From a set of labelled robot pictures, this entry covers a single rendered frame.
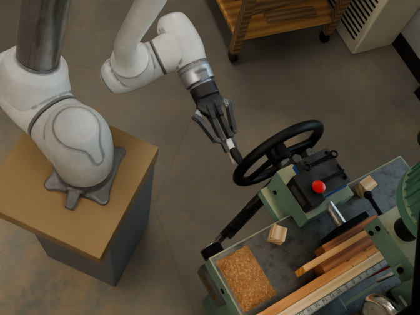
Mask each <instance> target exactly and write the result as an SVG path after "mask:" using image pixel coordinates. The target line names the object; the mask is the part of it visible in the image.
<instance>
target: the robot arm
mask: <svg viewBox="0 0 420 315"><path fill-rule="evenodd" d="M166 1H167V0H134V2H133V4H132V6H131V8H130V10H129V12H128V14H127V16H126V18H125V20H124V22H123V24H122V26H121V28H120V30H119V32H118V34H117V36H116V39H115V42H114V50H113V52H112V54H111V57H110V58H109V59H108V60H107V61H106V62H105V63H104V64H103V65H102V67H101V70H100V78H101V81H102V83H103V84H104V86H105V87H106V89H107V90H109V91H111V92H113V93H117V94H121V93H128V92H131V91H135V90H137V89H139V88H142V87H144V86H147V85H148V84H151V83H153V82H154V81H156V80H158V79H159V78H160V77H162V76H164V75H165V74H169V73H173V72H176V71H177V72H178V74H179V77H180V78H181V80H182V83H183V84H184V87H185V88H186V90H190V89H191V90H190V93H191V96H192V98H193V100H194V102H195V104H196V110H197V111H196V112H195V114H194V115H193V116H192V119H193V120H194V121H196V122H197V123H198V124H199V125H200V127H201V128H202V129H203V131H204V132H205V133H206V134H207V136H208V137H209V139H210V140H211V141H212V142H213V143H219V144H221V146H222V148H223V150H224V152H225V153H228V154H229V157H230V158H231V161H232V163H233V164H236V161H235V160H234V159H233V158H232V156H231V154H230V153H229V152H230V149H231V148H233V147H235V148H238V145H237V144H236V142H235V140H234V135H235V134H236V133H238V129H237V125H236V120H235V117H234V111H233V100H232V99H230V100H228V99H224V98H223V97H222V96H221V95H220V93H219V89H218V87H217V86H216V83H215V82H214V81H213V80H212V79H213V78H214V73H213V70H212V69H211V67H210V64H209V61H208V60H207V57H206V54H205V48H204V45H203V42H202V41H201V38H200V36H199V34H198V32H197V31H196V29H195V27H194V26H193V24H192V22H191V21H190V20H189V18H188V17H187V16H186V15H185V14H184V13H182V12H172V13H169V14H167V15H164V16H163V17H161V18H160V19H159V21H158V24H157V34H158V36H157V37H155V38H154V39H152V40H150V42H149V41H148V42H145V43H142V42H140V40H141V39H142V38H143V36H144V35H145V33H146V32H147V30H148V29H149V27H150V26H151V24H152V23H153V22H154V20H155V19H156V17H157V16H158V14H159V13H160V11H161V9H162V8H163V7H164V5H165V3H166ZM71 2H72V0H21V7H20V14H19V26H18V33H17V45H16V46H14V47H12V48H11V49H8V50H6V51H3V52H1V53H0V106H1V107H2V109H3V110H4V111H5V113H6V114H7V115H8V116H9V117H10V118H11V119H12V120H13V121H14V122H15V123H16V124H17V125H18V126H19V127H20V128H21V129H22V130H23V131H24V132H25V133H26V134H27V135H28V136H29V137H30V138H31V139H32V140H33V141H34V142H35V143H36V145H37V146H38V147H39V149H40V150H41V151H42V152H43V154H44V155H45V156H46V157H47V159H48V160H49V162H50V163H52V164H53V166H54V167H53V169H52V172H51V174H50V176H49V177H48V178H47V179H46V181H45V182H44V186H45V188H46V189H47V190H48V191H61V192H63V193H67V199H66V205H65V208H67V210H70V211H73V210H74V209H75V207H76V206H77V204H78V202H79V200H80V199H81V198H85V199H89V200H92V201H94V202H96V203H98V204H99V205H101V206H105V205H107V204H108V202H109V193H110V190H111V187H112V185H113V182H114V178H115V176H116V173H117V171H118V167H119V165H120V162H121V160H122V159H123V158H124V156H125V155H126V150H125V149H124V148H123V147H121V146H113V138H112V135H111V131H110V128H109V126H108V124H107V122H106V120H105V119H104V118H103V117H102V116H101V115H100V114H99V113H98V112H97V111H96V110H94V109H93V108H91V107H89V106H87V105H84V104H83V103H81V102H80V101H78V100H77V99H76V98H75V97H74V95H73V94H72V93H71V85H70V81H69V73H68V64H67V62H66V60H65V59H64V58H63V57H62V56H61V52H62V48H63V42H64V37H65V33H66V27H67V23H68V17H69V12H70V8H71ZM223 103H224V107H226V114H227V119H228V122H227V121H226V118H225V116H224V112H223ZM201 114H203V115H204V116H206V117H207V119H208V121H209V122H210V123H211V126H212V128H213V130H214V132H213V130H212V129H211V128H210V127H209V125H208V124H207V122H206V121H205V120H204V119H203V118H202V115H201ZM216 118H217V119H218V121H219V123H220V125H221V127H222V130H223V131H224V133H225V136H226V138H227V140H226V138H225V137H224V134H223V132H222V130H221V128H220V126H219V123H218V121H217V119H216ZM228 123H229V124H228Z"/></svg>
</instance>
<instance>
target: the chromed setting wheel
mask: <svg viewBox="0 0 420 315"><path fill-rule="evenodd" d="M401 310H402V309H401V308H400V307H399V306H398V305H397V304H396V303H395V302H394V301H392V300H391V299H389V298H388V297H386V296H383V295H381V294H376V293H373V294H369V295H367V296H366V297H365V298H364V300H363V302H362V313H363V315H395V314H396V313H398V312H399V311H401Z"/></svg>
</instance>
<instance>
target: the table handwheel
mask: <svg viewBox="0 0 420 315"><path fill-rule="evenodd" d="M307 131H313V132H312V134H311V135H310V137H309V138H308V139H306V140H304V141H301V142H299V143H297V144H295V145H292V146H289V147H286V145H285V144H284V141H287V140H288V139H290V138H292V137H294V136H297V135H298V134H301V133H305V132H307ZM323 132H324V126H323V124H322V122H320V121H318V120H307V121H303V122H299V123H297V124H294V125H292V126H289V127H287V128H286V129H283V130H282V131H280V132H278V133H276V134H275V135H273V136H271V137H270V138H269V139H267V140H265V141H264V142H263V143H261V144H260V145H259V146H257V147H256V148H255V149H253V150H252V151H251V152H250V153H249V154H248V155H247V156H246V157H245V158H244V159H243V160H242V161H241V162H240V163H239V164H238V166H237V168H236V169H235V171H234V173H233V181H234V183H235V184H237V185H238V186H250V185H253V184H257V183H260V182H262V181H264V180H266V179H269V178H271V177H272V176H274V175H275V173H276V172H277V171H278V170H280V169H281V168H282V167H283V166H284V165H285V164H286V163H287V162H288V161H289V160H290V159H291V158H292V157H293V155H295V154H298V155H301V154H302V153H303V152H304V151H305V150H306V149H307V148H313V147H314V146H315V145H316V143H317V142H318V141H319V140H320V138H321V137H322V135H323ZM291 152H293V153H291ZM264 155H266V156H267V158H268V160H267V161H266V162H265V163H264V164H262V165H261V166H260V167H259V168H258V169H257V170H255V171H254V172H253V173H252V174H251V175H249V176H246V177H243V176H244V175H245V173H246V171H247V170H248V169H249V168H250V167H251V166H252V165H253V164H254V163H255V162H256V161H257V160H258V159H260V158H261V157H263V156H264ZM270 165H272V166H271V167H269V166H270ZM268 167H269V168H268Z"/></svg>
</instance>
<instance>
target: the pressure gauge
mask: <svg viewBox="0 0 420 315"><path fill-rule="evenodd" d="M223 250H224V248H223V247H222V245H221V243H220V241H215V242H213V243H211V244H209V245H207V246H206V247H204V248H203V249H202V250H201V251H200V253H201V254H202V256H203V258H204V260H205V261H208V259H209V258H210V257H212V256H214V255H215V254H217V253H220V252H221V251H223Z"/></svg>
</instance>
